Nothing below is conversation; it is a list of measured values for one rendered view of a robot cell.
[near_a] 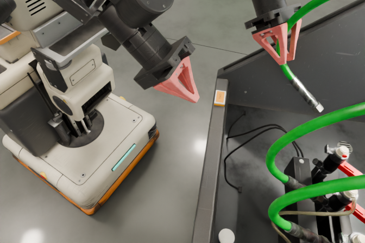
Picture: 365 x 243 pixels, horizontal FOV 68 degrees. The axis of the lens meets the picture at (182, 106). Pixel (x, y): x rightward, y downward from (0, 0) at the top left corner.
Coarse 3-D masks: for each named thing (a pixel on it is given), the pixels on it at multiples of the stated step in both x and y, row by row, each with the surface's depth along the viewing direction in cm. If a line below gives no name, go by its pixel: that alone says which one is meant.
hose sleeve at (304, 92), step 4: (296, 76) 56; (288, 80) 58; (292, 80) 56; (296, 80) 56; (292, 84) 57; (296, 84) 56; (300, 84) 56; (296, 88) 57; (300, 88) 57; (304, 88) 57; (300, 92) 57; (304, 92) 57; (308, 92) 57; (304, 96) 57; (308, 96) 57; (312, 96) 57; (308, 100) 57; (312, 100) 57; (316, 100) 58; (312, 104) 58; (316, 104) 57
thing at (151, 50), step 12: (144, 36) 40; (156, 36) 41; (132, 48) 41; (144, 48) 40; (156, 48) 41; (168, 48) 42; (180, 48) 40; (144, 60) 41; (156, 60) 41; (168, 60) 39; (144, 72) 43; (156, 72) 43
